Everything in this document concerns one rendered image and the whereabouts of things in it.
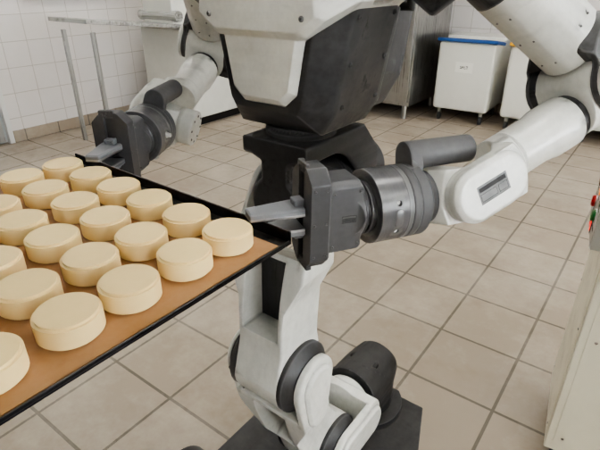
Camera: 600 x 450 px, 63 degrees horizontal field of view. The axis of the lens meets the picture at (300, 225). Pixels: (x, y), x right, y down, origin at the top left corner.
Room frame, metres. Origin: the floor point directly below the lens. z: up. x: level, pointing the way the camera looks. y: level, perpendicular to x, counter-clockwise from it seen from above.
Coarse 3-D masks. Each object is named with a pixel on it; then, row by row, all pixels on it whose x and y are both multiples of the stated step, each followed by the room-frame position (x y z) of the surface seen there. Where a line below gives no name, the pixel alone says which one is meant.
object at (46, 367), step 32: (0, 192) 0.56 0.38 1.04; (256, 256) 0.41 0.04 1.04; (64, 288) 0.35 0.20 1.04; (96, 288) 0.35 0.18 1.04; (192, 288) 0.35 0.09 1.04; (0, 320) 0.31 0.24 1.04; (128, 320) 0.31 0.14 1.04; (32, 352) 0.27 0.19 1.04; (64, 352) 0.27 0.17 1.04; (96, 352) 0.27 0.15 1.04; (32, 384) 0.24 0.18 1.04; (0, 416) 0.22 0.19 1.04
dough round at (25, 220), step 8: (8, 216) 0.46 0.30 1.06; (16, 216) 0.46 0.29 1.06; (24, 216) 0.46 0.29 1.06; (32, 216) 0.46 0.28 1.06; (40, 216) 0.46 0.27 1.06; (0, 224) 0.44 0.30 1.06; (8, 224) 0.44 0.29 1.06; (16, 224) 0.44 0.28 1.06; (24, 224) 0.44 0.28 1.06; (32, 224) 0.44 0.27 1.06; (40, 224) 0.44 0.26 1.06; (48, 224) 0.46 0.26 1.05; (0, 232) 0.43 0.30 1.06; (8, 232) 0.43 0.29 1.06; (16, 232) 0.43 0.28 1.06; (24, 232) 0.43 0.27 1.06; (0, 240) 0.43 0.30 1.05; (8, 240) 0.43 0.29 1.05; (16, 240) 0.43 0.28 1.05
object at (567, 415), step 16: (592, 256) 1.15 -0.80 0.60; (592, 272) 1.06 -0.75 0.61; (592, 288) 0.98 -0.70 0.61; (576, 304) 1.17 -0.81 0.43; (592, 304) 0.96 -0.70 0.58; (576, 320) 1.07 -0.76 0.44; (592, 320) 0.95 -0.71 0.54; (576, 336) 0.99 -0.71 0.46; (592, 336) 0.94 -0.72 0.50; (560, 352) 1.19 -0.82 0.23; (576, 352) 0.96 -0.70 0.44; (592, 352) 0.94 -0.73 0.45; (560, 368) 1.09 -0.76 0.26; (576, 368) 0.95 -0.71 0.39; (592, 368) 0.93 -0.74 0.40; (560, 384) 0.99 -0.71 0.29; (576, 384) 0.94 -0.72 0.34; (592, 384) 0.93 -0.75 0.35; (560, 400) 0.96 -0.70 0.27; (576, 400) 0.94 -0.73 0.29; (592, 400) 0.92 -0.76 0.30; (560, 416) 0.95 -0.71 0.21; (576, 416) 0.93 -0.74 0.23; (592, 416) 0.92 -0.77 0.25; (560, 432) 0.94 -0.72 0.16; (576, 432) 0.93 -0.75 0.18; (592, 432) 0.91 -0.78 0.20; (560, 448) 0.94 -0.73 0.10; (576, 448) 0.92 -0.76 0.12; (592, 448) 0.90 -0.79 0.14
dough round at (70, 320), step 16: (48, 304) 0.30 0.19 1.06; (64, 304) 0.30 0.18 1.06; (80, 304) 0.30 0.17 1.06; (96, 304) 0.30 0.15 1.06; (32, 320) 0.29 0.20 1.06; (48, 320) 0.28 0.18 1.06; (64, 320) 0.28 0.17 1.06; (80, 320) 0.28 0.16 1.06; (96, 320) 0.29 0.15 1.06; (48, 336) 0.27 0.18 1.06; (64, 336) 0.27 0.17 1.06; (80, 336) 0.28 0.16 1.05; (96, 336) 0.29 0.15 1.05
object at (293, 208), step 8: (288, 200) 0.50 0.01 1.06; (296, 200) 0.48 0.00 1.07; (248, 208) 0.47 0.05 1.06; (256, 208) 0.47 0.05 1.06; (264, 208) 0.47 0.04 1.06; (272, 208) 0.47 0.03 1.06; (280, 208) 0.47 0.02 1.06; (288, 208) 0.47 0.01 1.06; (296, 208) 0.47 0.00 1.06; (248, 216) 0.46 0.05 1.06; (256, 216) 0.46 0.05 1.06; (264, 216) 0.46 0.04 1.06; (272, 216) 0.46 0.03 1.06; (280, 216) 0.46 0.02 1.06; (288, 216) 0.47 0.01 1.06; (296, 216) 0.47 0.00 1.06; (304, 216) 0.47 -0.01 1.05
